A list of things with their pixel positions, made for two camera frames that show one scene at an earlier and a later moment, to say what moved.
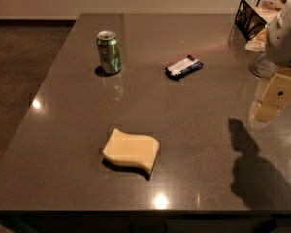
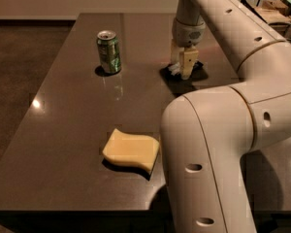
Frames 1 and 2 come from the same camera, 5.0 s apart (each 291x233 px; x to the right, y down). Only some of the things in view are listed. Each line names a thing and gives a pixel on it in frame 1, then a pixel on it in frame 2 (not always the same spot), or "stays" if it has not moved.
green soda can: [110, 54] stays
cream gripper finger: [281, 88] → [191, 54]
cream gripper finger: [265, 112] → [176, 52]
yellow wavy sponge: [132, 149] stays
